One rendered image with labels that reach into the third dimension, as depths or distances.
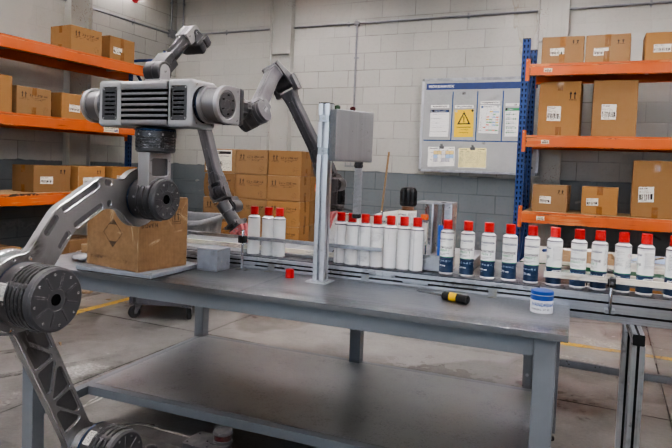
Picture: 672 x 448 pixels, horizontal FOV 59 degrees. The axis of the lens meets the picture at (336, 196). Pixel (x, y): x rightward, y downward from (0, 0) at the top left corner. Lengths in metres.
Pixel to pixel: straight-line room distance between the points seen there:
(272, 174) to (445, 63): 2.36
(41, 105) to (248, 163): 1.96
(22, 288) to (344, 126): 1.17
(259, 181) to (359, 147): 3.82
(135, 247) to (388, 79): 5.17
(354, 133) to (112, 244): 1.00
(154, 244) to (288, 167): 3.65
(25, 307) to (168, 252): 0.79
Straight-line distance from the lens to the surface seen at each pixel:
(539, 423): 1.90
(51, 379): 2.08
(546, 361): 1.84
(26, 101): 6.05
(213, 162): 2.62
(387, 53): 7.14
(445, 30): 6.99
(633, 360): 2.10
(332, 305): 1.92
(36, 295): 1.74
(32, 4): 7.18
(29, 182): 6.14
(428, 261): 2.31
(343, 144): 2.19
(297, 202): 5.84
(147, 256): 2.32
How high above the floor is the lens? 1.27
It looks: 3 degrees down
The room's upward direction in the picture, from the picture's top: 2 degrees clockwise
